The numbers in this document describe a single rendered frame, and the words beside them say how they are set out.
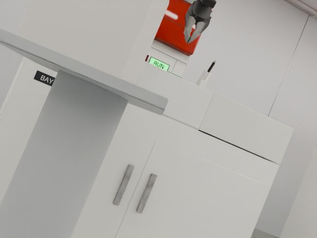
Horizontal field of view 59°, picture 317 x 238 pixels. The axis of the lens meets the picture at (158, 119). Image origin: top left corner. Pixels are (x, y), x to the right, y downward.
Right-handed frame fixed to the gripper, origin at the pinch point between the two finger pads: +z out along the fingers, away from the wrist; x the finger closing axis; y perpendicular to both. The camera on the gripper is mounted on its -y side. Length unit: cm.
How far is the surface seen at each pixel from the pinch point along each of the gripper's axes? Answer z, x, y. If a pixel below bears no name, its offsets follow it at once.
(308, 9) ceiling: -163, -155, 196
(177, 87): 18.4, -1.9, -4.0
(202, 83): 7.3, -17.9, 23.4
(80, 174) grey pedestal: 48, 17, -41
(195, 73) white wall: -40, -61, 207
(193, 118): 25.8, -11.6, -4.0
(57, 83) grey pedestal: 33, 28, -39
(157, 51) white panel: -6, 3, 59
